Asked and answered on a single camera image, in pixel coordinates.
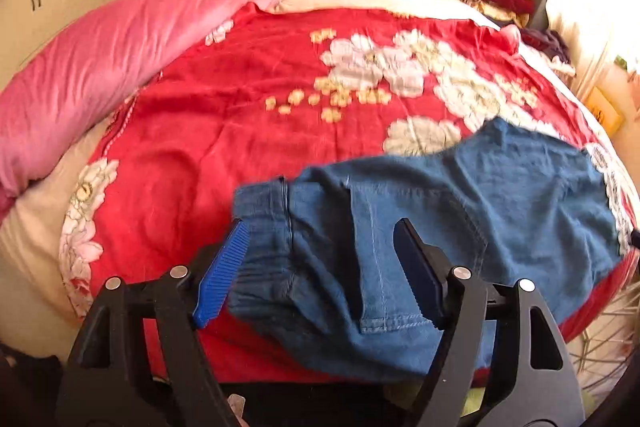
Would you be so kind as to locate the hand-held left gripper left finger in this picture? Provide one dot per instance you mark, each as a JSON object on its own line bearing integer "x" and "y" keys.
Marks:
{"x": 222, "y": 274}

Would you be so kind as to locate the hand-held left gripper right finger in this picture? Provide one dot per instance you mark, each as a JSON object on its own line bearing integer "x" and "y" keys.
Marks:
{"x": 417, "y": 267}

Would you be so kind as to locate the blue denim pants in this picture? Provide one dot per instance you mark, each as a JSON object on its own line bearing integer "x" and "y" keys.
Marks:
{"x": 500, "y": 207}

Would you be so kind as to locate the red floral blanket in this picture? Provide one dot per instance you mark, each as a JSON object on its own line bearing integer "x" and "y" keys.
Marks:
{"x": 225, "y": 107}

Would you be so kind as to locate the yellow box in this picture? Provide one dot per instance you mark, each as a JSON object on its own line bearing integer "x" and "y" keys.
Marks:
{"x": 605, "y": 112}

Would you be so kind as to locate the pink fleece quilt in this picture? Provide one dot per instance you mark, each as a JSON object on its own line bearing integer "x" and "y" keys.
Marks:
{"x": 100, "y": 57}

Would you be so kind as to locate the dark purple garment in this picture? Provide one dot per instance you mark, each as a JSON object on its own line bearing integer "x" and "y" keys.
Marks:
{"x": 547, "y": 44}

